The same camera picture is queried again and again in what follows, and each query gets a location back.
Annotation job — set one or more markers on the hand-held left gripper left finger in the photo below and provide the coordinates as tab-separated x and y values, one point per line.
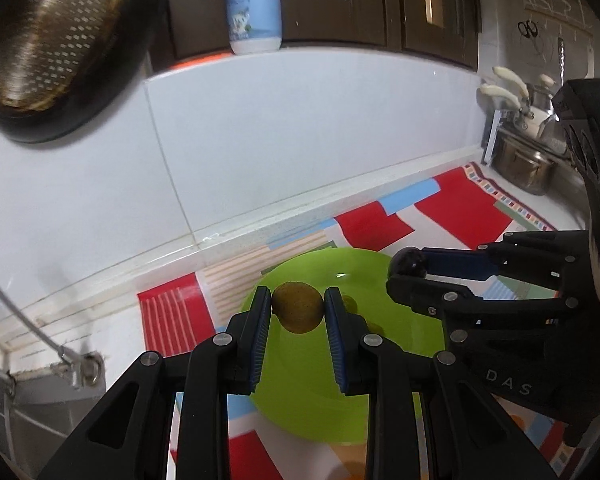
261	340

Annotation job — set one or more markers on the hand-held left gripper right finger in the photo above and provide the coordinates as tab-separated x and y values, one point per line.
336	345

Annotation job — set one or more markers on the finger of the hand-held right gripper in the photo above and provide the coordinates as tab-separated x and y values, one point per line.
420	292
460	264

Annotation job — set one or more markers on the dark purple plum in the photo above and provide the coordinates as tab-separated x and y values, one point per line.
407	262

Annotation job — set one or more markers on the brown kiwi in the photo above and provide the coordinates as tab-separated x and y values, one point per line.
297	307

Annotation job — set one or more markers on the green plastic plate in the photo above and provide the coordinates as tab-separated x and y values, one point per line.
305	400

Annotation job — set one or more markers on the colourful patchwork mat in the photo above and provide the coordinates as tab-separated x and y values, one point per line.
455	210

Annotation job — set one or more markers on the steel cooking pot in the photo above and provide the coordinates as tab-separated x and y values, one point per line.
522	162

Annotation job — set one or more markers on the hanging metal utensil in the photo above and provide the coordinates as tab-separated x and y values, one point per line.
562	60

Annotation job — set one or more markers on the black scissors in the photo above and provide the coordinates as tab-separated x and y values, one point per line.
528	28

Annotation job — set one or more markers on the steel sink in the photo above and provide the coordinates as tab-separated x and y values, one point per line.
40	430

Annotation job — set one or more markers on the dark wooden cabinet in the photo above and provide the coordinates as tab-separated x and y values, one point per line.
380	0

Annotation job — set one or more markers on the black frying pan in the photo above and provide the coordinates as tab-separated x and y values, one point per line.
105	85

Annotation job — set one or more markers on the white bottle with blue label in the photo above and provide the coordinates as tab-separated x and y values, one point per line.
252	7

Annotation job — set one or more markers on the metal perforated colander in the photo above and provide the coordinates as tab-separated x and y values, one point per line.
45	35

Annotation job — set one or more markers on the metal wall bracket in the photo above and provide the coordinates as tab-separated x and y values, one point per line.
82	370

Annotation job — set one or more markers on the white wall hook rack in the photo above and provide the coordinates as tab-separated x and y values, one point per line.
555	5

